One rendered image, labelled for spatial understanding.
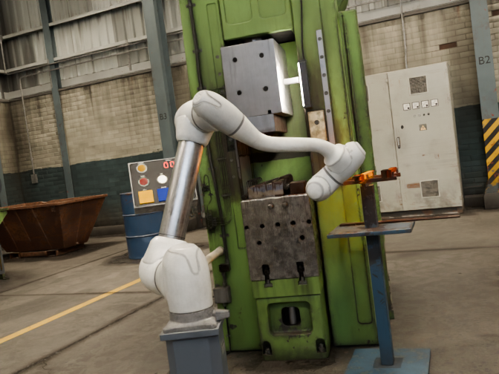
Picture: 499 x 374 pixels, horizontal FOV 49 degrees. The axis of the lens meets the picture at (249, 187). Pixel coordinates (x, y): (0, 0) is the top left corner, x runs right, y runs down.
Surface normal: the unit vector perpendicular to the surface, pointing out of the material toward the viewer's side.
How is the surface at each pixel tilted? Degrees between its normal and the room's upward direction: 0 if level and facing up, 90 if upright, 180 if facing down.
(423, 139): 90
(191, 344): 90
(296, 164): 90
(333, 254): 90
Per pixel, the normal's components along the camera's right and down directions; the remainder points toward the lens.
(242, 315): -0.22, 0.08
